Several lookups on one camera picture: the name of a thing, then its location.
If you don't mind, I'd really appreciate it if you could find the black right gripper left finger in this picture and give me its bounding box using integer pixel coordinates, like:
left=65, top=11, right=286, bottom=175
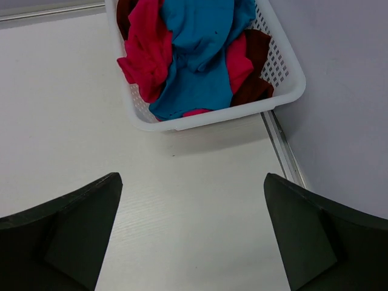
left=1, top=173, right=122, bottom=290

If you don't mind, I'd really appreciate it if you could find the white plastic laundry basket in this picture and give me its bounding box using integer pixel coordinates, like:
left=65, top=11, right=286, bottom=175
left=105, top=1, right=306, bottom=132

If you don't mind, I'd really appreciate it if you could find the pink magenta t shirt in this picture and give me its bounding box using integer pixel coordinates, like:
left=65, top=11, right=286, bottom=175
left=118, top=1, right=256, bottom=121

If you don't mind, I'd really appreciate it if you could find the dark maroon t shirt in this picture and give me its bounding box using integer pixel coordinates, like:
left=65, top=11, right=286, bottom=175
left=116, top=1, right=273, bottom=106

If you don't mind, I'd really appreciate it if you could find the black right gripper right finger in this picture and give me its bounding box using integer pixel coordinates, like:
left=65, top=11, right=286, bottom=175
left=264, top=173, right=387, bottom=290

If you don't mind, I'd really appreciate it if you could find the teal blue t shirt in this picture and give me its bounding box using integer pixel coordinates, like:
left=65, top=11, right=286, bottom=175
left=149, top=1, right=256, bottom=121

